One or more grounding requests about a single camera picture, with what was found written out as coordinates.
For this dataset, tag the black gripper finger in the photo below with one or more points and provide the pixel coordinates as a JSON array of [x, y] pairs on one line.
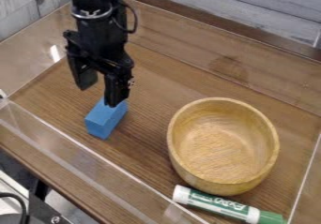
[[118, 88], [84, 72]]

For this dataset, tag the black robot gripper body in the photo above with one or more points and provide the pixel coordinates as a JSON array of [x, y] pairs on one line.
[[101, 38]]

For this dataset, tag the blue foam block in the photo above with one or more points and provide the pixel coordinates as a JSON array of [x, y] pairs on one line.
[[104, 118]]

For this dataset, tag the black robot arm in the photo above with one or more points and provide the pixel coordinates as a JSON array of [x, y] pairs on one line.
[[100, 6]]

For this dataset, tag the brown wooden bowl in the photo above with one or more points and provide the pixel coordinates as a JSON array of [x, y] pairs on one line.
[[224, 145]]

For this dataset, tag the clear acrylic tray walls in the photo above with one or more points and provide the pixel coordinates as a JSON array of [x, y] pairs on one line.
[[191, 55]]

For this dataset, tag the green white dry-erase marker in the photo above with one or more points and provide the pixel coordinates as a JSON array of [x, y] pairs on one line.
[[225, 207]]

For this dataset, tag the black metal bracket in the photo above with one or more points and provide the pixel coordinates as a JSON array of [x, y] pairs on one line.
[[42, 213]]

